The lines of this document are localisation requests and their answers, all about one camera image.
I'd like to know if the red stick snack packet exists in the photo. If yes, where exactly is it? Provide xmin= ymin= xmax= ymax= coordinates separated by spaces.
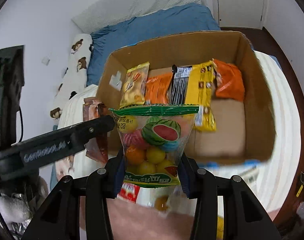
xmin=117 ymin=183 xmax=140 ymax=203

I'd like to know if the colourful fruit candy bag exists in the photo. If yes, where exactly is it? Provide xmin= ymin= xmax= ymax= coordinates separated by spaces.
xmin=111 ymin=105 xmax=199 ymax=188

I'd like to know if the brown snack packet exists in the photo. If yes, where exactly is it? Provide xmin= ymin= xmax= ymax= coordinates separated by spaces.
xmin=83 ymin=97 xmax=108 ymax=164

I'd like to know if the large yellow black snack bag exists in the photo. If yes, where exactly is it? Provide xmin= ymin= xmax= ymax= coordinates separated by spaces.
xmin=170 ymin=61 xmax=217 ymax=132

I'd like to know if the yellow cracker packet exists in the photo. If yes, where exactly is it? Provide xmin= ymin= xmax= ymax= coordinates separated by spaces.
xmin=119 ymin=62 xmax=150 ymax=108

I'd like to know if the orange snack packet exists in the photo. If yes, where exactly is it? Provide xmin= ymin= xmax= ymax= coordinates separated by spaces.
xmin=145 ymin=73 xmax=173 ymax=105
xmin=213 ymin=59 xmax=245 ymax=102

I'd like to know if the small yellow snack packet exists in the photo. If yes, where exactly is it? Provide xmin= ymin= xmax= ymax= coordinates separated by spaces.
xmin=217 ymin=216 xmax=224 ymax=240

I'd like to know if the cardboard milk box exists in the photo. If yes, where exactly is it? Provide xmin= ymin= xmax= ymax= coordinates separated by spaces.
xmin=96 ymin=31 xmax=277 ymax=165

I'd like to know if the bear print long pillow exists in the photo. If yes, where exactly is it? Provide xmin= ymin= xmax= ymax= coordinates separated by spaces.
xmin=50 ymin=34 xmax=92 ymax=129

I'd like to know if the white door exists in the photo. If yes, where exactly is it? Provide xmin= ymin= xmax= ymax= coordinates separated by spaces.
xmin=212 ymin=0 xmax=267 ymax=29

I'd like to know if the white quilted headboard cushion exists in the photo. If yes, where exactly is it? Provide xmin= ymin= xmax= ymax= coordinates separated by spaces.
xmin=72 ymin=0 xmax=203 ymax=34

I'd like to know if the wall socket by bed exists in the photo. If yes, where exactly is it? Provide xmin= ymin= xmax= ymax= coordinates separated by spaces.
xmin=42 ymin=57 xmax=50 ymax=66

